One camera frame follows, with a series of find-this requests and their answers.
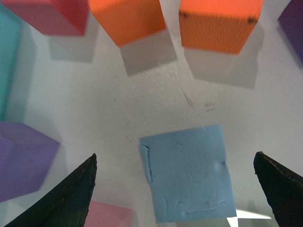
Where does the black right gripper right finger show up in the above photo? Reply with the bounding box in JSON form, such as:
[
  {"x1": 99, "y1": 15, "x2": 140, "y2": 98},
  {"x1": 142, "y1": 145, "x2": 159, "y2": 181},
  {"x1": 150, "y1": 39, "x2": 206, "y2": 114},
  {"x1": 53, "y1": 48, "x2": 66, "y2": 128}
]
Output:
[{"x1": 253, "y1": 151, "x2": 303, "y2": 227}]

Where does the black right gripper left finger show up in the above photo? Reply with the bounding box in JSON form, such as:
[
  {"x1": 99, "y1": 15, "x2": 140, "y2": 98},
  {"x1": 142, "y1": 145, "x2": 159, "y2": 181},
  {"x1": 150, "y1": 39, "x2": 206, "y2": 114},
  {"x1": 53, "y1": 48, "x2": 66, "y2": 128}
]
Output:
[{"x1": 6, "y1": 154, "x2": 97, "y2": 227}]

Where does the light blue foam block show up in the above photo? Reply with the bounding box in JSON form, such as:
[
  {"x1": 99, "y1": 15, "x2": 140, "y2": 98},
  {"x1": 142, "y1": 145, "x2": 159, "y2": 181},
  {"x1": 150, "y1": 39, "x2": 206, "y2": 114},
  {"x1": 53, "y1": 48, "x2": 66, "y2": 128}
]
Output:
[{"x1": 139, "y1": 125, "x2": 236, "y2": 223}]

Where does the pink foam block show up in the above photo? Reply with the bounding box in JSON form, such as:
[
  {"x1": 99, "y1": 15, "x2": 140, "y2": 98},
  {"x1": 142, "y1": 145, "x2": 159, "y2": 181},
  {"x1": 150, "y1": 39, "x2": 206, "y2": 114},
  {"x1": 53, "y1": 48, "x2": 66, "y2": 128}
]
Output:
[{"x1": 84, "y1": 201, "x2": 133, "y2": 227}]

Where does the lavender foam block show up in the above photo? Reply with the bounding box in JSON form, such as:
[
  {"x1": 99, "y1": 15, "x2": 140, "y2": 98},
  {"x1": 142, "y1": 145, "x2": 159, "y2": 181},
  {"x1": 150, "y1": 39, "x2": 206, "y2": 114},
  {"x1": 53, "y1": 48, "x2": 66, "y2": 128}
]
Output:
[{"x1": 0, "y1": 121, "x2": 60, "y2": 202}]

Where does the purple foam block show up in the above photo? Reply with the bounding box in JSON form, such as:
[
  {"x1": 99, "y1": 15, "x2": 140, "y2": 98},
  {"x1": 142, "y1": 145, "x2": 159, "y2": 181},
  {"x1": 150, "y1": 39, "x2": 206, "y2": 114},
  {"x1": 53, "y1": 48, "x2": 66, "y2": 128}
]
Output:
[{"x1": 278, "y1": 0, "x2": 303, "y2": 63}]

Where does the orange foam block with marks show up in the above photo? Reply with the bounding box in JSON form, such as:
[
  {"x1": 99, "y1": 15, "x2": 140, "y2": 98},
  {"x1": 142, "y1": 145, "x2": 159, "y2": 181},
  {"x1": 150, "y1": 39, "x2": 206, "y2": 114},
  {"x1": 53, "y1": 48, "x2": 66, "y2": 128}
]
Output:
[{"x1": 179, "y1": 0, "x2": 263, "y2": 54}]

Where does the teal foam block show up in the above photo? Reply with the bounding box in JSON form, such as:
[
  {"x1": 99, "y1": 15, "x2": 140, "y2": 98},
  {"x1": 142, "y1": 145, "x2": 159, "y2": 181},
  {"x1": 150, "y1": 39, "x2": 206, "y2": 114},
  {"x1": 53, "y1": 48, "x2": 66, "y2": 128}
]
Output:
[{"x1": 0, "y1": 4, "x2": 21, "y2": 119}]

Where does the magenta foam block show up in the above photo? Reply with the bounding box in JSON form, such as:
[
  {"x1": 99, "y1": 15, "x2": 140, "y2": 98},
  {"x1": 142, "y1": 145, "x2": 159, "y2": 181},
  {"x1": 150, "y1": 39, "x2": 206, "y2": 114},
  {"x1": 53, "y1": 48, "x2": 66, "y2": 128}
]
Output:
[{"x1": 1, "y1": 0, "x2": 89, "y2": 36}]

